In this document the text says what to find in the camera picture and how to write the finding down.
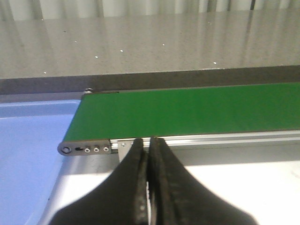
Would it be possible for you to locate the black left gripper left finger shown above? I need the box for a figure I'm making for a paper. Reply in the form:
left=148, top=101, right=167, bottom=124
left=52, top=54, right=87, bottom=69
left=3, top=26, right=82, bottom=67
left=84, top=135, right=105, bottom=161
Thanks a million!
left=50, top=138, right=149, bottom=225

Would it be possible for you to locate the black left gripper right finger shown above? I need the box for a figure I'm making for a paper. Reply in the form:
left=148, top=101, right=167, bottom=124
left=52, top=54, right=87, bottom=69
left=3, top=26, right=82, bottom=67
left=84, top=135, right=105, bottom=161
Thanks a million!
left=149, top=137, right=257, bottom=225

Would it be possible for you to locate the steel conveyor end plate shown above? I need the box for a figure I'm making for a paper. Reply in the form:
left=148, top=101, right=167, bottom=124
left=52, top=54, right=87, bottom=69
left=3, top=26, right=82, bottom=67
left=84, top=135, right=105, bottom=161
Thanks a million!
left=58, top=139, right=112, bottom=157

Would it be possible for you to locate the green conveyor belt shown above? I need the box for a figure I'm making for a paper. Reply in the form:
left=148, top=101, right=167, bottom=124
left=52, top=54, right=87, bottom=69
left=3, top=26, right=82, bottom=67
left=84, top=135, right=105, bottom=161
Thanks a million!
left=64, top=82, right=300, bottom=142

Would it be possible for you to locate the blue plastic bin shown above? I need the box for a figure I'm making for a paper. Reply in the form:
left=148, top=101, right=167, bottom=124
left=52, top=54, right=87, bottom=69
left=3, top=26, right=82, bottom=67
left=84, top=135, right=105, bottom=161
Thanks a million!
left=0, top=100, right=79, bottom=225

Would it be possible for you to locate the grey pleated curtain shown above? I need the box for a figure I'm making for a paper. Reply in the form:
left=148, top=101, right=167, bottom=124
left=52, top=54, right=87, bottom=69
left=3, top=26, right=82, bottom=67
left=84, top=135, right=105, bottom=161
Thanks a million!
left=0, top=0, right=300, bottom=21

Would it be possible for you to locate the steel conveyor support bracket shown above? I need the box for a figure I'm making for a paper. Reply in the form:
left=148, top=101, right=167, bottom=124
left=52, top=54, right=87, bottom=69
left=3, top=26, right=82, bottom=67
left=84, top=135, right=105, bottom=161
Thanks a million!
left=118, top=140, right=133, bottom=163

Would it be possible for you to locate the aluminium conveyor side rail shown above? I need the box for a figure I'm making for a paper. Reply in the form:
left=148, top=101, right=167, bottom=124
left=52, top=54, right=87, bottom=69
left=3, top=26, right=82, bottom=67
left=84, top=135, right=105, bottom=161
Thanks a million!
left=110, top=130, right=300, bottom=154

